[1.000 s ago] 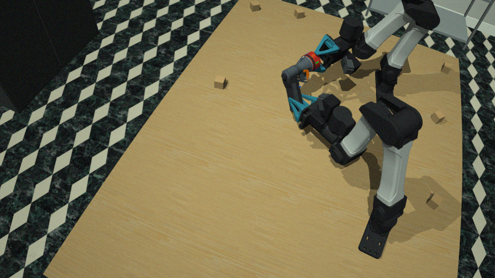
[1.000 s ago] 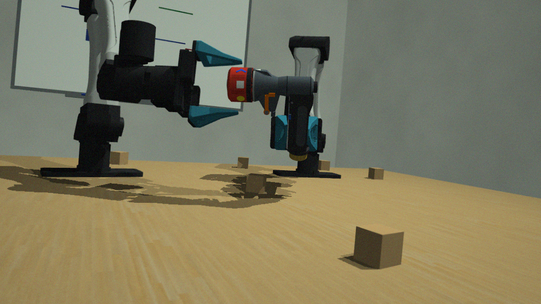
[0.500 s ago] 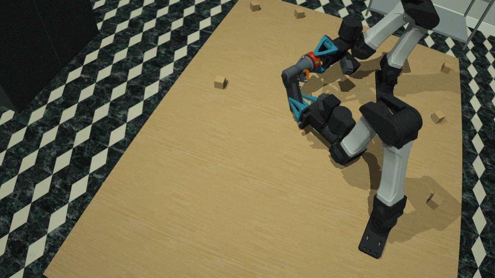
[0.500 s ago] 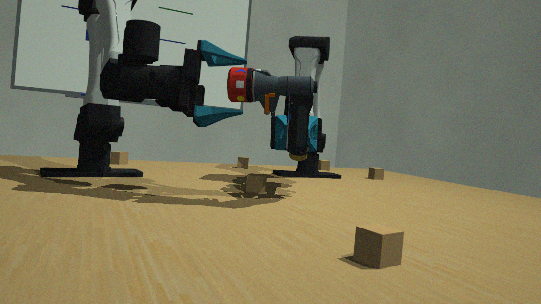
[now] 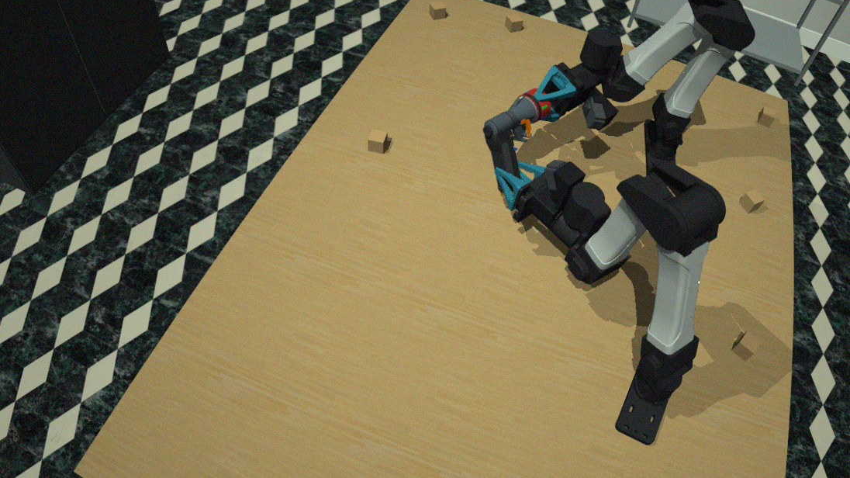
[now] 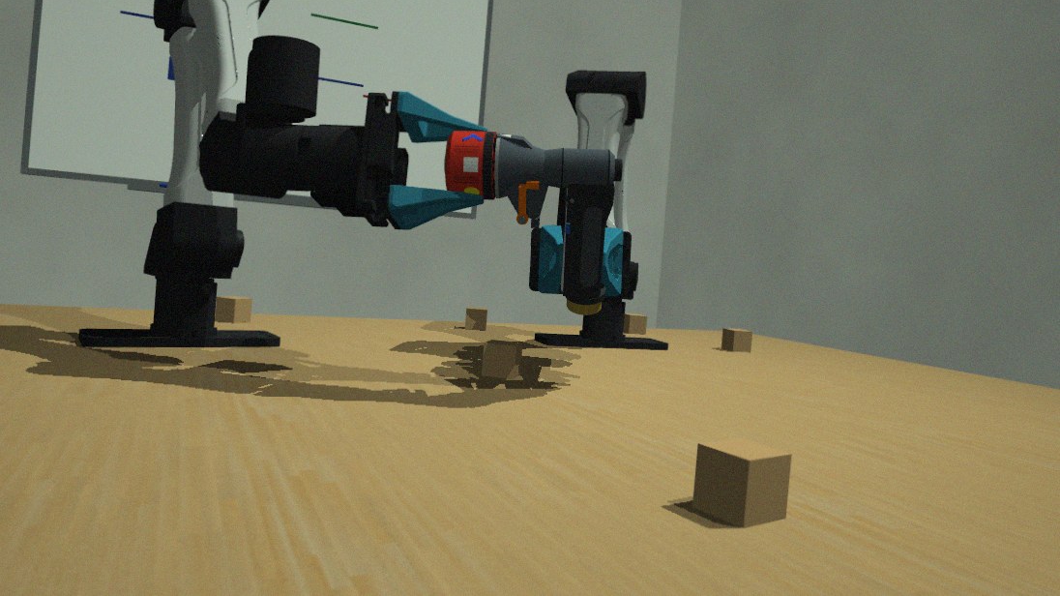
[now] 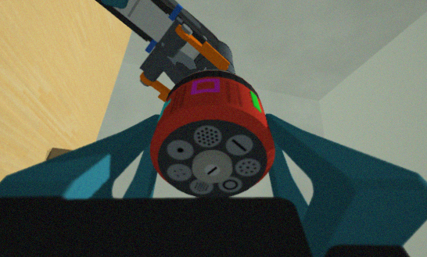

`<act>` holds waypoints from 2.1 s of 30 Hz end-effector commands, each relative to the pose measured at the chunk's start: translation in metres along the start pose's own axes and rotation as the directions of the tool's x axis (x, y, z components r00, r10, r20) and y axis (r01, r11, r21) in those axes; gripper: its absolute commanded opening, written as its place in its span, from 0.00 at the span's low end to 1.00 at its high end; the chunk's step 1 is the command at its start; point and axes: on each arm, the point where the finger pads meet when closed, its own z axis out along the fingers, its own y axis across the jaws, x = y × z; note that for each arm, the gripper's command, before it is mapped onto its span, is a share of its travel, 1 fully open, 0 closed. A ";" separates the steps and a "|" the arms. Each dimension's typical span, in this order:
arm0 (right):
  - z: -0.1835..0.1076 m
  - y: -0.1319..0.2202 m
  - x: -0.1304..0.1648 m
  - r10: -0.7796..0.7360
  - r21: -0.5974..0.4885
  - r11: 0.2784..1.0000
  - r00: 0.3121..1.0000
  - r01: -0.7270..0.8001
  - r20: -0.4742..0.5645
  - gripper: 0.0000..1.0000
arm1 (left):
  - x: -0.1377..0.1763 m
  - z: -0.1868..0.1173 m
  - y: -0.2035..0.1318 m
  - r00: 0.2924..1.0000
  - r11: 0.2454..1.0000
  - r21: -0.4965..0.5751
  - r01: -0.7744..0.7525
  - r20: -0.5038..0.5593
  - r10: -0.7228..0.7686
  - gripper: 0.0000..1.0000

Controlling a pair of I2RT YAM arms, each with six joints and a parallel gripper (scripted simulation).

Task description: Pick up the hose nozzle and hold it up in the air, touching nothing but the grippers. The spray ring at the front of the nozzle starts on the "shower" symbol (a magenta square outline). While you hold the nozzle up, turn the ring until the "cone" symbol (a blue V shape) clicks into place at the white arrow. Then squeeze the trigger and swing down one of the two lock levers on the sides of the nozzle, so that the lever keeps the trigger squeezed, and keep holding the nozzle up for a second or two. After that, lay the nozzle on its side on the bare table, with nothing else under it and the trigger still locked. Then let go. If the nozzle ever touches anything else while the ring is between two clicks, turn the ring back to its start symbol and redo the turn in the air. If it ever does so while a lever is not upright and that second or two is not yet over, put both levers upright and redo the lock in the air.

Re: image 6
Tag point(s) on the small tan cube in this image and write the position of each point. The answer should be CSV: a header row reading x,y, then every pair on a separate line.
x,y
475,318
502,359
635,323
233,309
737,340
741,482

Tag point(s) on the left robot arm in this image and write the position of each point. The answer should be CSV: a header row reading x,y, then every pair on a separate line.
x,y
601,111

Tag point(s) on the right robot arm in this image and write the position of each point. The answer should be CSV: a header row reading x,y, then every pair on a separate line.
x,y
195,237

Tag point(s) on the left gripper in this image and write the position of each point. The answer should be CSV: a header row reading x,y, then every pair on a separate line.
x,y
547,260

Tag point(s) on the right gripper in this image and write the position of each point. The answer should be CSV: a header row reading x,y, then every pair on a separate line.
x,y
366,161

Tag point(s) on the dark grey hose nozzle with red front ring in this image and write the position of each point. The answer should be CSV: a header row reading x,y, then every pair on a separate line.
x,y
523,172

